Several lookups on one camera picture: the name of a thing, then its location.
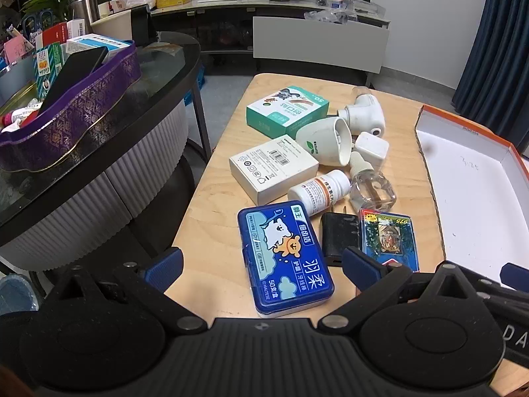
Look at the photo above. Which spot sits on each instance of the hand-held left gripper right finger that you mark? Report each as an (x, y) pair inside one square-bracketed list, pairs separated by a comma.
[(359, 266)]

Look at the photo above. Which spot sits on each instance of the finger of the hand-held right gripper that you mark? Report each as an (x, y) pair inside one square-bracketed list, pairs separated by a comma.
[(514, 275)]

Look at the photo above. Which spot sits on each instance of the clear liquid refill bottle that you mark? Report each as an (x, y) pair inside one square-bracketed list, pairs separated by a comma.
[(372, 190)]

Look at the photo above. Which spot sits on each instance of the gold metal tin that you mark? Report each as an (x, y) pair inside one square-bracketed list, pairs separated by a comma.
[(18, 95)]

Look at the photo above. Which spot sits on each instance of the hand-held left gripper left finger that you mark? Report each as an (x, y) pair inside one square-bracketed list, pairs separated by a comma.
[(165, 264)]

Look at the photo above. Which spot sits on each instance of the black glass round table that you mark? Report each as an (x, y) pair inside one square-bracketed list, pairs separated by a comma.
[(165, 62)]

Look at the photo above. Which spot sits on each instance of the white heater with leaf mark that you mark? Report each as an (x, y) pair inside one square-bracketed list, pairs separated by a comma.
[(318, 140)]

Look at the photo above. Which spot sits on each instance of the black charger plug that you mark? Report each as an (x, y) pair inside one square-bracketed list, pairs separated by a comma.
[(337, 235)]

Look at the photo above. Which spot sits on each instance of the tv cabinet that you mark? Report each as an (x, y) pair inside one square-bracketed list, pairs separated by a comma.
[(268, 5)]

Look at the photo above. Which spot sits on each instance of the bin with blue bag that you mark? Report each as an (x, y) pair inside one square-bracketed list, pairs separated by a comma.
[(14, 293)]

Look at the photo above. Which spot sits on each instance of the black stand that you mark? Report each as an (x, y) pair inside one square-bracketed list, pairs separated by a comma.
[(139, 25)]

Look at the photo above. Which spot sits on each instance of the black flat case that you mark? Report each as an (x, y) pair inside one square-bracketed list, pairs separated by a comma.
[(70, 78)]

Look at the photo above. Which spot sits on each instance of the steel thermos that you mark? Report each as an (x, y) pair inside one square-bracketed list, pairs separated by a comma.
[(84, 12)]

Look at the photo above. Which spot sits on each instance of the white plug-in heater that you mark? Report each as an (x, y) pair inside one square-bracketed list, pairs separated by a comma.
[(363, 113)]

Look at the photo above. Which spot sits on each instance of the red white tube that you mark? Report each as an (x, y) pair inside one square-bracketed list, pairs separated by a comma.
[(18, 116)]

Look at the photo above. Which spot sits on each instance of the dark blue curtain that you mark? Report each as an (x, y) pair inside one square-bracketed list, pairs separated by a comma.
[(492, 49)]

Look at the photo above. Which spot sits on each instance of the clear acrylic container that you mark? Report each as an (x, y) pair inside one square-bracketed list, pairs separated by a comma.
[(355, 4)]

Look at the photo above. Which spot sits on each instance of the white drawer front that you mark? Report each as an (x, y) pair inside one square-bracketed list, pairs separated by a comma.
[(320, 45)]

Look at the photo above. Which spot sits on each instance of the green medicine box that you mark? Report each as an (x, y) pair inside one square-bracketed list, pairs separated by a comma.
[(45, 70)]

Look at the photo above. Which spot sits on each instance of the white barcode box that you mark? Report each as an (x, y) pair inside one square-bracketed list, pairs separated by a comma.
[(77, 29)]

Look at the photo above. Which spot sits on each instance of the red white box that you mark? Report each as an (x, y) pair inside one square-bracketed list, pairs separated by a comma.
[(56, 33)]

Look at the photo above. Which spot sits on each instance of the white square charger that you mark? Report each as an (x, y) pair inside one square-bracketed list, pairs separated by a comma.
[(372, 149)]

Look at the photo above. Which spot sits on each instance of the purple patterned storage box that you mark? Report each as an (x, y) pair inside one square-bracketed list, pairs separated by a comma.
[(82, 115)]

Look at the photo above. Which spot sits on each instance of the white pill bottle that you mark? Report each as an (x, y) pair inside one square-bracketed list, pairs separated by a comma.
[(318, 192)]

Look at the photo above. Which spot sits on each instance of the green bandage box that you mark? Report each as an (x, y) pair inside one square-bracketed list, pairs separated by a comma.
[(285, 109)]

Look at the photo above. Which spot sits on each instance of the blue white medicine box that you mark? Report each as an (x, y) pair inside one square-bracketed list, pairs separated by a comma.
[(97, 41)]

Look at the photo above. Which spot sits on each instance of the blue bag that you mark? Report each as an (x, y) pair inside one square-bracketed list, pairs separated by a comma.
[(197, 80)]

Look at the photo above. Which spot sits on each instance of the white adapter box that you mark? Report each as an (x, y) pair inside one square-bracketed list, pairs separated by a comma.
[(268, 169)]

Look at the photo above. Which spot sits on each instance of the clear plastic bag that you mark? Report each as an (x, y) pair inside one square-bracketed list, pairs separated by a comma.
[(330, 15)]

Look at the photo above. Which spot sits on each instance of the pink packet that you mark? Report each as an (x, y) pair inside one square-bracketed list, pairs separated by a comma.
[(16, 49)]

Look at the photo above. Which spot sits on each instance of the blue dental floss box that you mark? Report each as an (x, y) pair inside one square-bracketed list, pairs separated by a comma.
[(285, 256)]

